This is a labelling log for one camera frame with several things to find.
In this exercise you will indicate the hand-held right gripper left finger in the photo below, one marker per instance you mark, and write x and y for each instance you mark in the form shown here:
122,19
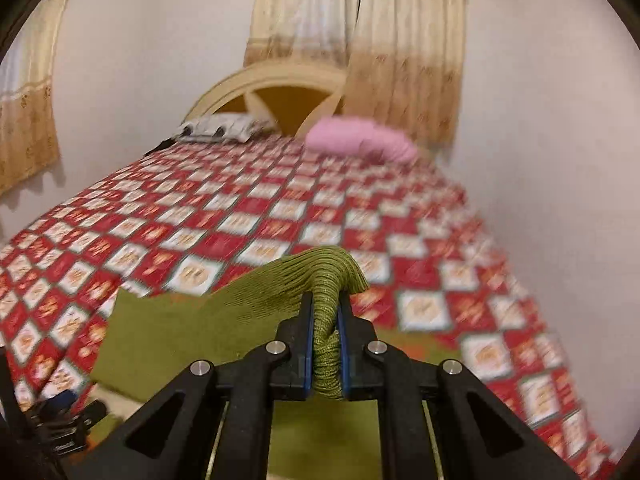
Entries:
306,360

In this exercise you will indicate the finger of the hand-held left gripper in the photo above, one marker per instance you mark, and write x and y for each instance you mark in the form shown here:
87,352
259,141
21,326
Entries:
75,412

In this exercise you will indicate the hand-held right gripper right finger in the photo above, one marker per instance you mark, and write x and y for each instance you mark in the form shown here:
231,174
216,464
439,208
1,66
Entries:
344,360

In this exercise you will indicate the green knit garment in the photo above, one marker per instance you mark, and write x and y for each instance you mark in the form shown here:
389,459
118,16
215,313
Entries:
210,330

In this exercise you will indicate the red checkered printed bedspread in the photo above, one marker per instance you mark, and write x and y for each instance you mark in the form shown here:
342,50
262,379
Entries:
280,210

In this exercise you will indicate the pink pillow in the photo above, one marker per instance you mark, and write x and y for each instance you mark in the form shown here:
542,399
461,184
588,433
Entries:
355,139

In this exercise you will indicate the white patterned pillow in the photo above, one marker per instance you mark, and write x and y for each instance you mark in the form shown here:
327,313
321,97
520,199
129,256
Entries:
225,127

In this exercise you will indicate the cream wooden headboard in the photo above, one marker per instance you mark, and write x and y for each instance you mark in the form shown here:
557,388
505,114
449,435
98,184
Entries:
280,77

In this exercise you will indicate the beige patterned curtain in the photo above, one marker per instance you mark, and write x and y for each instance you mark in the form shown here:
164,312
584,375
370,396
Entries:
410,55
300,15
27,110

